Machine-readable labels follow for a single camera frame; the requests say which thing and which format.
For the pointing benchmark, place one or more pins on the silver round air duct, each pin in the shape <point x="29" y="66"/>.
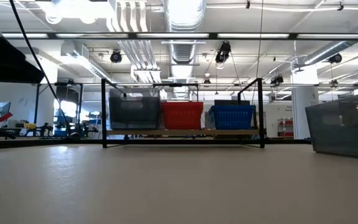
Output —
<point x="183" y="18"/>

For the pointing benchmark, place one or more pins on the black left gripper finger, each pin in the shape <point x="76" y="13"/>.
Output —
<point x="2" y="68"/>

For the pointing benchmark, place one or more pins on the black frame bar with lights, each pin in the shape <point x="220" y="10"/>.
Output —
<point x="132" y="35"/>

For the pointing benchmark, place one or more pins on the black background screen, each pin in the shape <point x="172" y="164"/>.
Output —
<point x="67" y="93"/>

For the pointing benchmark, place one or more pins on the black box behind shelf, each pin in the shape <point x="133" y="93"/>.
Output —
<point x="232" y="102"/>

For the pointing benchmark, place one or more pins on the black background table frame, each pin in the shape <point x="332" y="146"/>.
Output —
<point x="37" y="102"/>

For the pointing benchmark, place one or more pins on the black hanging ceiling spotlight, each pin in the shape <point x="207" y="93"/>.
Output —
<point x="223" y="51"/>
<point x="335" y="58"/>
<point x="277" y="80"/>
<point x="116" y="57"/>

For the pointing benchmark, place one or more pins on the black frame wooden shelf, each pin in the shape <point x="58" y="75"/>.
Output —
<point x="182" y="132"/>

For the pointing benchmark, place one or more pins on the red slanted bar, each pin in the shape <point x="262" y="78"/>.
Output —
<point x="2" y="118"/>

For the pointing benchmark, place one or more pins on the red storage rack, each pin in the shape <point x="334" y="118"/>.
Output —
<point x="286" y="127"/>

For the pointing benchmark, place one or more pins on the blue plastic basket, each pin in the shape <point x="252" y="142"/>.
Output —
<point x="232" y="117"/>

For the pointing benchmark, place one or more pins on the white room pillar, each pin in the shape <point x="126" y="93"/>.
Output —
<point x="304" y="105"/>

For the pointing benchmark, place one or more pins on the long silver ceiling duct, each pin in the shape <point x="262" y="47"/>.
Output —
<point x="340" y="43"/>

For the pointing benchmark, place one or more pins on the grey translucent plastic basket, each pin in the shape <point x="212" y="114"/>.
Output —
<point x="343" y="130"/>
<point x="117" y="92"/>
<point x="135" y="115"/>

